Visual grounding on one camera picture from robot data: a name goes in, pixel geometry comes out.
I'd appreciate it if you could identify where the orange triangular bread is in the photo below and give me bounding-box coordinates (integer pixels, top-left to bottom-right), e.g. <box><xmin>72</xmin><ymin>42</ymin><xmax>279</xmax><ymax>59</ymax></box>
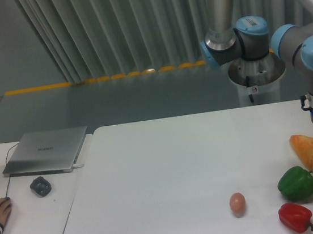
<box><xmin>289</xmin><ymin>135</ymin><xmax>313</xmax><ymax>172</ymax></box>

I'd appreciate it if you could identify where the green bell pepper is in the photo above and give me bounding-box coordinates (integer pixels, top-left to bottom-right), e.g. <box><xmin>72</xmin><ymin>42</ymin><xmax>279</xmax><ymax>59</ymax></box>
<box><xmin>277</xmin><ymin>166</ymin><xmax>313</xmax><ymax>202</ymax></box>

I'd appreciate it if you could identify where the red bell pepper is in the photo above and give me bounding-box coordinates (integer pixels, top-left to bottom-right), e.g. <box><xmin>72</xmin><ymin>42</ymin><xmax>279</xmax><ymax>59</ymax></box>
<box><xmin>278</xmin><ymin>203</ymin><xmax>313</xmax><ymax>233</ymax></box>

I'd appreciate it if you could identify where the brown egg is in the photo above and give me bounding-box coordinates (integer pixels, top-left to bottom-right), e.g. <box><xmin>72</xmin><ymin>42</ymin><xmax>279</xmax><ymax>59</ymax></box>
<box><xmin>229</xmin><ymin>193</ymin><xmax>246</xmax><ymax>214</ymax></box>

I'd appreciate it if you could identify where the white usb plug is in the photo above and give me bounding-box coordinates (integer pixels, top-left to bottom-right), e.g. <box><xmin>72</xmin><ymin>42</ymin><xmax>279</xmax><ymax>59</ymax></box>
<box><xmin>73</xmin><ymin>164</ymin><xmax>84</xmax><ymax>169</ymax></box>

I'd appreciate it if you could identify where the grey pleated curtain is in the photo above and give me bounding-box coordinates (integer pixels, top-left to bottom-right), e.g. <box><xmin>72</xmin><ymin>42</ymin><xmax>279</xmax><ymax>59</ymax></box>
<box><xmin>12</xmin><ymin>0</ymin><xmax>313</xmax><ymax>91</ymax></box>

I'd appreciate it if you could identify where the silver closed laptop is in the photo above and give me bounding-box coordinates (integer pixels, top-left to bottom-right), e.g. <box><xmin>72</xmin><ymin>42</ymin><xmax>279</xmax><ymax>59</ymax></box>
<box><xmin>3</xmin><ymin>126</ymin><xmax>87</xmax><ymax>177</ymax></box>

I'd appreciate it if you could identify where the small black plastic holder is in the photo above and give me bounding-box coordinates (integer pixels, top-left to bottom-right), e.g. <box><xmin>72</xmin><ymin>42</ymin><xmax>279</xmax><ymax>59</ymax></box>
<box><xmin>29</xmin><ymin>176</ymin><xmax>52</xmax><ymax>197</ymax></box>

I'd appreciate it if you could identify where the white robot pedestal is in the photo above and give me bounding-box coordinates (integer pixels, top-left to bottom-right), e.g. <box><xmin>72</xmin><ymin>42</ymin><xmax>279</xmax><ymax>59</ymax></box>
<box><xmin>228</xmin><ymin>52</ymin><xmax>286</xmax><ymax>107</ymax></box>

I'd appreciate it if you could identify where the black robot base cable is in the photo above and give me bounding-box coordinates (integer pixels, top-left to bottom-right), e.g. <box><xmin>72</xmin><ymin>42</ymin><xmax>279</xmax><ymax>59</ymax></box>
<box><xmin>244</xmin><ymin>75</ymin><xmax>255</xmax><ymax>105</ymax></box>

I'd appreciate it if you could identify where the black mouse cable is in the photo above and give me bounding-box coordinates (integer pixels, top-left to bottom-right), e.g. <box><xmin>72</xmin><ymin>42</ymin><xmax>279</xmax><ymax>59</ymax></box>
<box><xmin>0</xmin><ymin>139</ymin><xmax>26</xmax><ymax>199</ymax></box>

